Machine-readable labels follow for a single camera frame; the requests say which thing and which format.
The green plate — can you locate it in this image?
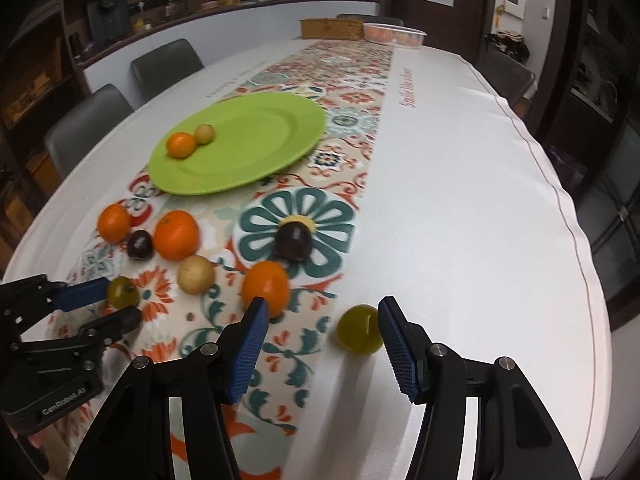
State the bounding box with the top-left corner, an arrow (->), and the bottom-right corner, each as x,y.
148,92 -> 327,196

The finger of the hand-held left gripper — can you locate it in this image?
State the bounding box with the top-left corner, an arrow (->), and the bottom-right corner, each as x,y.
12,305 -> 143,361
0,274 -> 112,333

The large dark purple plum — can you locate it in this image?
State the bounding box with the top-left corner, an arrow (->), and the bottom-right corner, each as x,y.
273,221 -> 314,262

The dark bag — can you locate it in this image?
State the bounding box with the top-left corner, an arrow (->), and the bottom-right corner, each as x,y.
487,30 -> 530,63

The white patterned tablecloth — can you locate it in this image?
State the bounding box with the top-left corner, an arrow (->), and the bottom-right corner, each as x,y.
0,37 -> 613,480

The plastic basket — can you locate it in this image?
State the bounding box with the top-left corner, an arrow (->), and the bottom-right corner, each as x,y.
362,22 -> 429,49

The wicker box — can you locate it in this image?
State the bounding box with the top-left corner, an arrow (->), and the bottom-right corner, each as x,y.
300,17 -> 363,42

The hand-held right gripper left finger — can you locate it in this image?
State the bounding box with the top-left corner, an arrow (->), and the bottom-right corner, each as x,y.
67,296 -> 271,480

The orange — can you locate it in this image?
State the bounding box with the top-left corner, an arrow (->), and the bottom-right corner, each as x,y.
153,210 -> 200,262
242,261 -> 291,317
97,204 -> 132,244
166,131 -> 197,159

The small dark purple plum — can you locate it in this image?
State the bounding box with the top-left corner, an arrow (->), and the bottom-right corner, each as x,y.
126,230 -> 154,261

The olive green plum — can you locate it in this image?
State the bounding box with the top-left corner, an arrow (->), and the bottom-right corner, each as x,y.
107,276 -> 139,309

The grey dining chair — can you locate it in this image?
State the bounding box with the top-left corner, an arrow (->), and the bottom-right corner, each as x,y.
336,13 -> 405,28
131,38 -> 205,103
475,47 -> 536,111
44,83 -> 135,178

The large tan round fruit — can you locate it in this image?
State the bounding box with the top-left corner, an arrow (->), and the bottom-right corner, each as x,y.
177,255 -> 216,295

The yellow-green plum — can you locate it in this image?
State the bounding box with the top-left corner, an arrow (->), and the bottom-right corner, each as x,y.
336,304 -> 383,356

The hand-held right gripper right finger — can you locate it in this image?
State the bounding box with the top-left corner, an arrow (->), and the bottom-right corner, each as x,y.
377,296 -> 583,480

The black water dispenser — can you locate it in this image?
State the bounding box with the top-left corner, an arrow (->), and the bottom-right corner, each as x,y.
86,0 -> 132,43

